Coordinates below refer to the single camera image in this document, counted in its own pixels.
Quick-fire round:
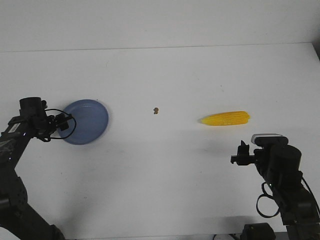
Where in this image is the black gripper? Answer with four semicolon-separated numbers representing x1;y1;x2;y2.
230;140;263;166
37;113;73;140

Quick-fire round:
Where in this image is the blue round plate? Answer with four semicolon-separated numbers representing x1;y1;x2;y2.
57;99;109;145

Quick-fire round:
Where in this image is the yellow corn cob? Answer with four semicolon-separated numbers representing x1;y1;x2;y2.
199;111;251;126

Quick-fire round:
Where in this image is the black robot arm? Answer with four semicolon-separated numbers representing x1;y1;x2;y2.
0;97;75;240
230;134;320;240

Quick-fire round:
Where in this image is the small brown crumb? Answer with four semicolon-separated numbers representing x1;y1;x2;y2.
153;107;159;115

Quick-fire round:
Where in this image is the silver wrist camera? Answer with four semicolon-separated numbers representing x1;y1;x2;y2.
251;133;289;147
19;97;48;111

